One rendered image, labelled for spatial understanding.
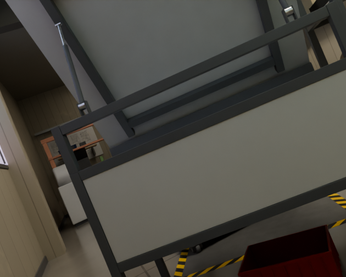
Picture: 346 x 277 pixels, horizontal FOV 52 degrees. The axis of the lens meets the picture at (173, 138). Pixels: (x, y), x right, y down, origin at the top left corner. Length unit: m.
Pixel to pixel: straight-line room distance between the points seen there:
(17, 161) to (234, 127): 3.82
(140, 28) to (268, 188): 0.92
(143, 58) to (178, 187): 0.71
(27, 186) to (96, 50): 3.29
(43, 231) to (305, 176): 3.91
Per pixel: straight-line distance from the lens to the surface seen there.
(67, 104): 10.35
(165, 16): 1.73
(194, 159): 1.37
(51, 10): 1.71
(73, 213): 7.07
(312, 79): 1.40
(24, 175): 4.86
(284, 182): 1.40
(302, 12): 2.09
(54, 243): 4.88
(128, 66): 1.81
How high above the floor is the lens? 0.76
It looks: level
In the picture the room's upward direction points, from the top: 23 degrees counter-clockwise
